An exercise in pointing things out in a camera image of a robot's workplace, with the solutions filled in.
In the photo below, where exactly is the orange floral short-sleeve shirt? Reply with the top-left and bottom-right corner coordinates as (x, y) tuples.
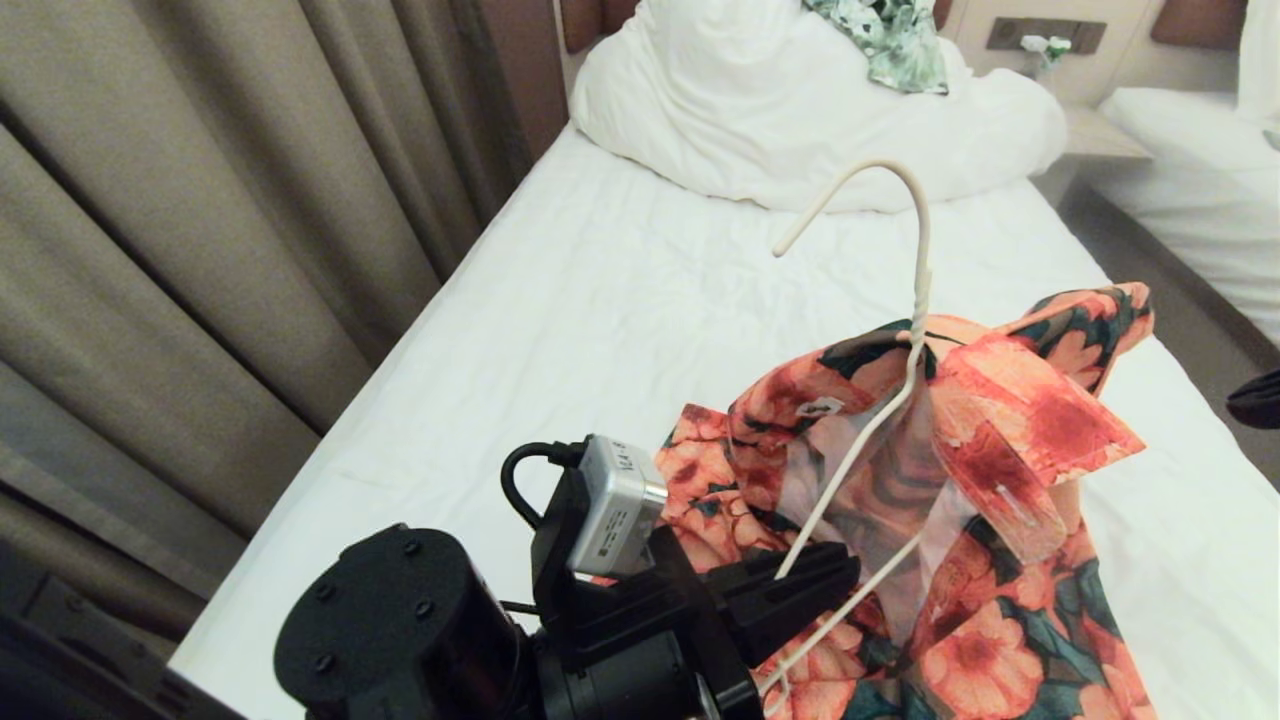
(655, 283), (1156, 720)

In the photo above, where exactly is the cream wire clothes hanger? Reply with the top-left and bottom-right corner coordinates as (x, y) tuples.
(755, 160), (936, 716)

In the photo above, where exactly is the white sheeted bed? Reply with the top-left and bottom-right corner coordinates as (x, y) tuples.
(170, 125), (1280, 720)
(1098, 88), (1280, 346)

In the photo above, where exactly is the crumpled white duvet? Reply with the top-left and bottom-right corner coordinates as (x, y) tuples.
(570, 0), (1069, 214)

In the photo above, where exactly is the beige nightstand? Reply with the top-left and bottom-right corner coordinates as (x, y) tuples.
(1030, 105), (1153, 206)

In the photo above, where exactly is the green floral garment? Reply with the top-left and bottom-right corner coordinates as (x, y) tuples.
(800, 0), (949, 96)

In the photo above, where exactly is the beige curtain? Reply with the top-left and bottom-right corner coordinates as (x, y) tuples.
(0, 0), (541, 651)

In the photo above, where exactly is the brown padded headboard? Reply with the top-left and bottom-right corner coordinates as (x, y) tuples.
(560, 0), (651, 56)
(1150, 0), (1246, 46)

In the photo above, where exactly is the white pillow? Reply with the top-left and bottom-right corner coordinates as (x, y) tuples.
(1235, 0), (1280, 126)

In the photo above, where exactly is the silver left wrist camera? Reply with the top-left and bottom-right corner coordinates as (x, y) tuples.
(568, 435), (669, 579)

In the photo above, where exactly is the black camera cable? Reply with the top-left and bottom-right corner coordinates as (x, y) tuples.
(500, 442), (586, 531)

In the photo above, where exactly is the brown wall socket panel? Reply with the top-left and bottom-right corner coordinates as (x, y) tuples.
(987, 17), (1107, 55)

